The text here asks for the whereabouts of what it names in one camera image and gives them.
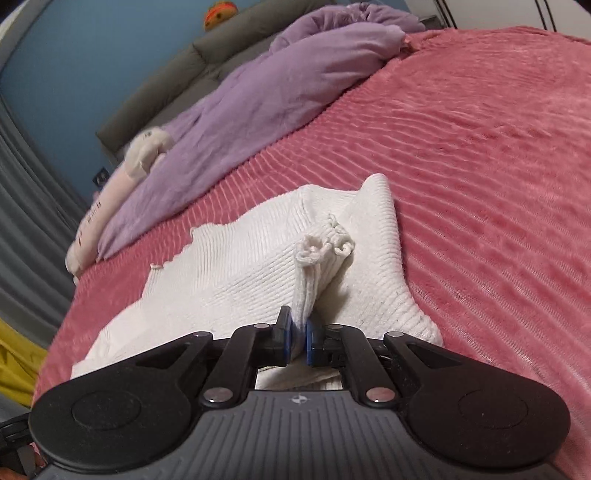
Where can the pink ribbed blanket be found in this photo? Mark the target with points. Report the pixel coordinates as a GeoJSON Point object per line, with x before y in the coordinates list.
{"type": "Point", "coordinates": [461, 184]}

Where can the grey curtain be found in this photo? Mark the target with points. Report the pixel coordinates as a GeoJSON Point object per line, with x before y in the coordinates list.
{"type": "Point", "coordinates": [32, 221]}

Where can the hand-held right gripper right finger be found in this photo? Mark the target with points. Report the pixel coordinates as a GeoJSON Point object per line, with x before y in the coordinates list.
{"type": "Point", "coordinates": [314, 345]}

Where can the white ribbed knit sweater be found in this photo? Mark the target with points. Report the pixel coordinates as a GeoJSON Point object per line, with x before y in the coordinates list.
{"type": "Point", "coordinates": [240, 267]}

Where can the purple duvet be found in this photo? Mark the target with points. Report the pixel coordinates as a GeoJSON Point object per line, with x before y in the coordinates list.
{"type": "Point", "coordinates": [258, 115]}

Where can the black wall outlet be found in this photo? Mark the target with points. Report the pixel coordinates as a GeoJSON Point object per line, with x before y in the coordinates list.
{"type": "Point", "coordinates": [100, 179]}

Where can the yellow cloth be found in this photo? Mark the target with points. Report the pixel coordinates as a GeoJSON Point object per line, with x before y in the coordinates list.
{"type": "Point", "coordinates": [16, 364]}

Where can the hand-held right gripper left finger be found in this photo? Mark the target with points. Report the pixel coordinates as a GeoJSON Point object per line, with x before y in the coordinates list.
{"type": "Point", "coordinates": [285, 339]}

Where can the grey padded headboard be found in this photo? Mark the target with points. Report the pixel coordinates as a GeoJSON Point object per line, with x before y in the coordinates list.
{"type": "Point", "coordinates": [217, 50]}

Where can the pink and cream plush toy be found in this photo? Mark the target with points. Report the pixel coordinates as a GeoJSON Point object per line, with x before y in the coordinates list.
{"type": "Point", "coordinates": [99, 207]}

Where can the white wardrobe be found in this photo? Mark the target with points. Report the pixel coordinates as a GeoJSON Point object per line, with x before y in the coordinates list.
{"type": "Point", "coordinates": [498, 14]}

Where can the orange plush toy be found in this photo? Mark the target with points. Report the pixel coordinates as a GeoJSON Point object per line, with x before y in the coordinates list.
{"type": "Point", "coordinates": [220, 14]}

